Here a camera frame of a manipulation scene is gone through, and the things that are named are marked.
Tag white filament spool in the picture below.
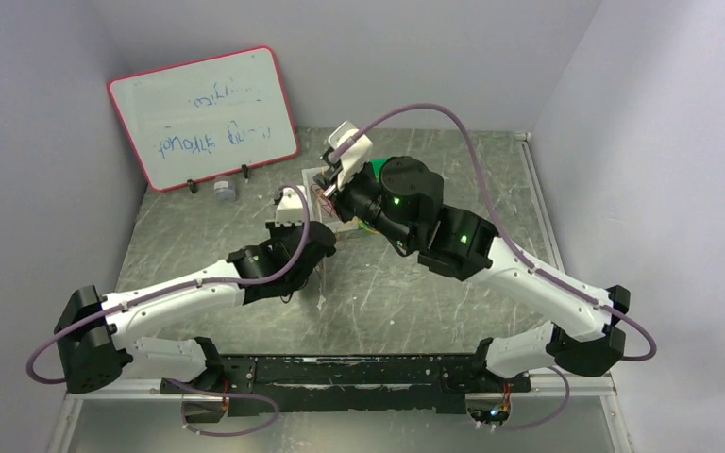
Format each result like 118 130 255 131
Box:
315 261 327 311

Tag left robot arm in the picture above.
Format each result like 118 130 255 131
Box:
54 221 336 394

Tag green plastic bin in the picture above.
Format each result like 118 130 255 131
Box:
369 158 389 178

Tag white plastic bin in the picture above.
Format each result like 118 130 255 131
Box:
301 167 363 234

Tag clear jar of clips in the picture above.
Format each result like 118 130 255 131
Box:
213 178 237 201

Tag red framed whiteboard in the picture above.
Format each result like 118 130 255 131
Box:
107 45 299 192

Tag red wires in bin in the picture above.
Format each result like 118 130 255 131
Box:
313 186 339 220

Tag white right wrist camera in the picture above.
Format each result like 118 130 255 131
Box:
327 121 373 191

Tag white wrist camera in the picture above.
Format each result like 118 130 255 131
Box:
327 121 373 191
274 185 311 226

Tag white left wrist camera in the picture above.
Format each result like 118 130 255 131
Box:
274 185 311 226

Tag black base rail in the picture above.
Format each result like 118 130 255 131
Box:
190 353 531 416

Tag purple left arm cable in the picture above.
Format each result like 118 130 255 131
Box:
25 182 312 385

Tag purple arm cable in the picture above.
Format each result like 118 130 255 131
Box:
25 182 312 385
328 103 658 362

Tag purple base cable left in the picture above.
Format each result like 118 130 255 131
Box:
165 377 281 438

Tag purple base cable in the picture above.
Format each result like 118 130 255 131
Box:
165 377 281 438
476 365 571 434

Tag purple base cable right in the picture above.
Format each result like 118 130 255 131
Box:
476 365 571 434

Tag aluminium front rail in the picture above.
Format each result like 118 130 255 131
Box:
48 372 632 452

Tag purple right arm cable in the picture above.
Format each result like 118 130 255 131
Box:
328 103 658 362

